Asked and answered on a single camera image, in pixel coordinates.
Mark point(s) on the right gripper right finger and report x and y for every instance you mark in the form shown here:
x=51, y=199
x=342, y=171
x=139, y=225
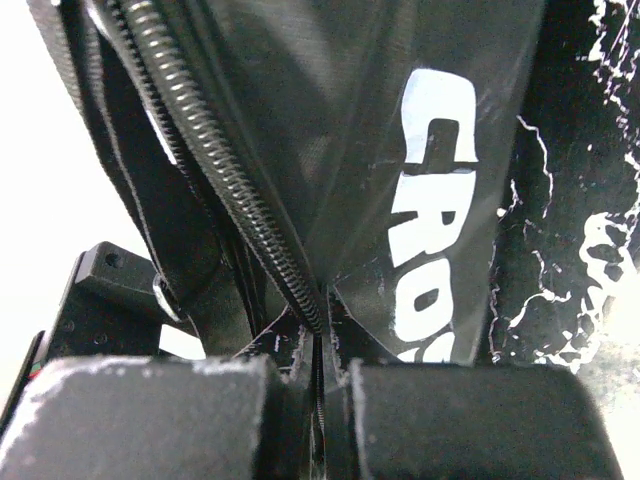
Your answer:
x=387, y=419

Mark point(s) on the black Crossway racket bag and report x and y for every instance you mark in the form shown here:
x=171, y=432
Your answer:
x=293, y=155

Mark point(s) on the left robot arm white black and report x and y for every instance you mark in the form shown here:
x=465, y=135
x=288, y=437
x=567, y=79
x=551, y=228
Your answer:
x=108, y=308

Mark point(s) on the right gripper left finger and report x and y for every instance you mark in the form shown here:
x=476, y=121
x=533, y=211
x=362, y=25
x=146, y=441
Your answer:
x=139, y=417

